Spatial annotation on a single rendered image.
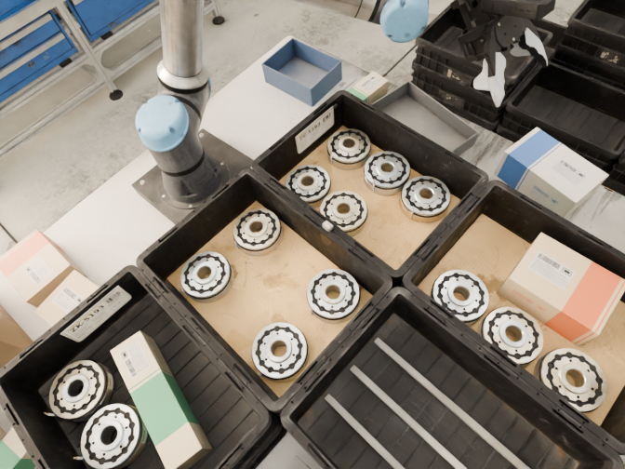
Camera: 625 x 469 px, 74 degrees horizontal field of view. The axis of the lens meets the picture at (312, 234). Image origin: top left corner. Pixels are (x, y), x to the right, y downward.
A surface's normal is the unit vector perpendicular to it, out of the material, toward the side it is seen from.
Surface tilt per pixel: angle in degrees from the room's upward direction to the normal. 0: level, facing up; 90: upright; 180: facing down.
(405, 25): 87
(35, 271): 0
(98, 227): 0
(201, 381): 0
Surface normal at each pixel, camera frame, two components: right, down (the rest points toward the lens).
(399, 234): -0.08, -0.48
